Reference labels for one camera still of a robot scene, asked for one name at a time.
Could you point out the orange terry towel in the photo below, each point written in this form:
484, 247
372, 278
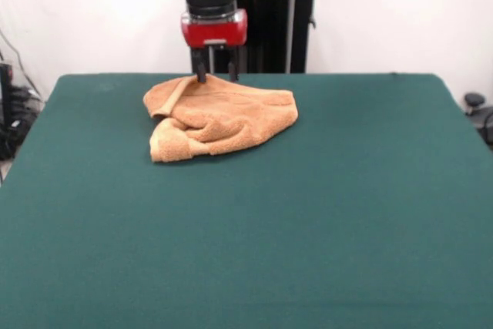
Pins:
231, 121

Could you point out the black chair base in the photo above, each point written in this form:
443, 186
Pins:
477, 102

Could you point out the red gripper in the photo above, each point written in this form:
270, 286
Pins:
213, 30

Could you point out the dark green table cloth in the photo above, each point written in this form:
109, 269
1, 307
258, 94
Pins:
246, 229

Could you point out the black electronics box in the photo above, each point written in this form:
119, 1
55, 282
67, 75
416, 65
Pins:
5, 86

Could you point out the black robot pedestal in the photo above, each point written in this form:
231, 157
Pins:
269, 17

